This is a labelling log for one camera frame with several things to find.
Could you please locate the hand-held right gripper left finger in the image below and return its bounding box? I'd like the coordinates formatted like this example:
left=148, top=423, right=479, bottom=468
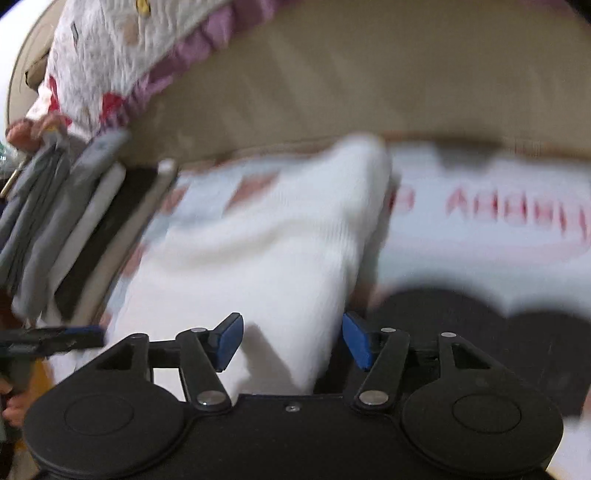
left=95, top=312, right=245, bottom=411

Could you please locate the white quilt purple trim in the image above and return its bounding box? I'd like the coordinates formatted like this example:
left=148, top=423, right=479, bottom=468
left=25, top=0, right=287, bottom=139

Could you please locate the white knit garment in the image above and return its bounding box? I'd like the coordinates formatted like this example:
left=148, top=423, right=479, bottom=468
left=46, top=136, right=398, bottom=398

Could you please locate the beige bed headboard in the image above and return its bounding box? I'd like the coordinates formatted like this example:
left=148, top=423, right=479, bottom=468
left=7, top=0, right=63, bottom=121

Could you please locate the cream folded garment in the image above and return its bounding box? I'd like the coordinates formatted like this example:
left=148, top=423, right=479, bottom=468
left=85, top=159, right=178, bottom=324

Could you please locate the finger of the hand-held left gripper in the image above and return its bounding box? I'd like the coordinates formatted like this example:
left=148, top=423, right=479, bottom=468
left=0, top=325, right=106, bottom=358

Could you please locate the checked pastel rug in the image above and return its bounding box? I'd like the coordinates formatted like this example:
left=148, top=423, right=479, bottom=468
left=106, top=141, right=591, bottom=480

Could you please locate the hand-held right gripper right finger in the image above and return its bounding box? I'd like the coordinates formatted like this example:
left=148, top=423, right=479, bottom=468
left=342, top=311, right=492, bottom=411

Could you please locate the person's left hand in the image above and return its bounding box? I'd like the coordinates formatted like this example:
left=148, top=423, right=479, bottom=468
left=0, top=376, right=29, bottom=429

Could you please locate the grey rabbit plush toy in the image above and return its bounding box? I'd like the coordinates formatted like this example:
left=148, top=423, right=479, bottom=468
left=6, top=114, right=72, bottom=155

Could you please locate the grey folded towel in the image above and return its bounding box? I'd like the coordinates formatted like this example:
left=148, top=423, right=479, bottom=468
left=11, top=130, right=131, bottom=319

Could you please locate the black folded garment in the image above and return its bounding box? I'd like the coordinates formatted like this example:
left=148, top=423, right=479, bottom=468
left=55, top=166, right=162, bottom=319

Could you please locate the grey crumpled garment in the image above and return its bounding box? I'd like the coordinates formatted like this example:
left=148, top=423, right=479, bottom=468
left=0, top=145, right=77, bottom=296

